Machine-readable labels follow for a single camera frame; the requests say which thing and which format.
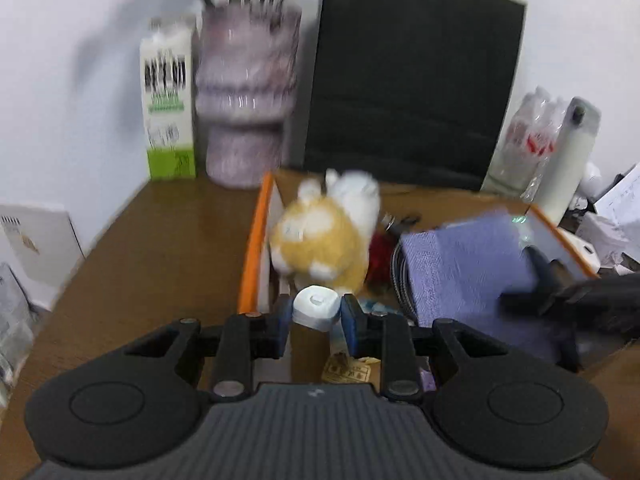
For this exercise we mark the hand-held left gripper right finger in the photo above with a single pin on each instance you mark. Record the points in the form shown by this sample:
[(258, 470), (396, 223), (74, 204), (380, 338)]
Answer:
[(350, 327)]

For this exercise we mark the wooden desktop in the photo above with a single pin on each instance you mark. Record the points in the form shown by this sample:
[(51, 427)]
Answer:
[(165, 260)]

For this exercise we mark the purple cloth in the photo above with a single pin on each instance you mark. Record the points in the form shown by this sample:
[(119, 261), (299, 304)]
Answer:
[(465, 275)]

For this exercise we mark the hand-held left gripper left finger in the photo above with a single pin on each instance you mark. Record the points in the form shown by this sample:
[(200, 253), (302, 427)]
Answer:
[(282, 327)]

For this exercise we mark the yellow plush toy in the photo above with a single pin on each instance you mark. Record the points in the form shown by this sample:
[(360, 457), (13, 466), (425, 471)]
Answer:
[(315, 240)]

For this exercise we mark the white flat appliance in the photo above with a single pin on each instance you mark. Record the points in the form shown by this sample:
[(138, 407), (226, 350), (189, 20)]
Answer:
[(35, 245)]

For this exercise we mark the purple marbled vase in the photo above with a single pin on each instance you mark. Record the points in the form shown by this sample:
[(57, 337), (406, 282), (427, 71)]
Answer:
[(247, 100)]

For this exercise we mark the red fluffy object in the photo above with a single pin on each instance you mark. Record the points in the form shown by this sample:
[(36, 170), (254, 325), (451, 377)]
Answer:
[(382, 255)]

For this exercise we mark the black paper bag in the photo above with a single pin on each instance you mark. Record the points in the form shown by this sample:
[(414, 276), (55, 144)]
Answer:
[(410, 85)]

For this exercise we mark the clear plastic bag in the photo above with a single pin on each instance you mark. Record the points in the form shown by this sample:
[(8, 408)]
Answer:
[(530, 140)]

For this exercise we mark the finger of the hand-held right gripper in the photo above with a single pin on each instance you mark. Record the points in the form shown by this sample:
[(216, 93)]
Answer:
[(567, 347), (547, 270)]

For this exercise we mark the red cardboard box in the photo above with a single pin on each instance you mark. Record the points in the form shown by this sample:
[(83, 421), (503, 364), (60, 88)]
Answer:
[(255, 260)]

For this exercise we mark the white plush toy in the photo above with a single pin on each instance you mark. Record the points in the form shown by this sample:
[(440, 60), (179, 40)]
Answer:
[(357, 197)]

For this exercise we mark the white thermos bottle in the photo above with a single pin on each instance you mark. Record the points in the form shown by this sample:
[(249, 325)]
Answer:
[(567, 160)]

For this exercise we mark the white and green milk carton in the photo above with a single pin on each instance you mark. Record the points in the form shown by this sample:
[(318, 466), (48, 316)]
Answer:
[(167, 100)]

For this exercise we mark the stack of white papers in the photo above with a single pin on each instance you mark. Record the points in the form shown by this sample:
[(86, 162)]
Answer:
[(622, 195)]

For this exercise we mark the white cardboard box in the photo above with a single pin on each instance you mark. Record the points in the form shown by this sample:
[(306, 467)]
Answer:
[(607, 240)]

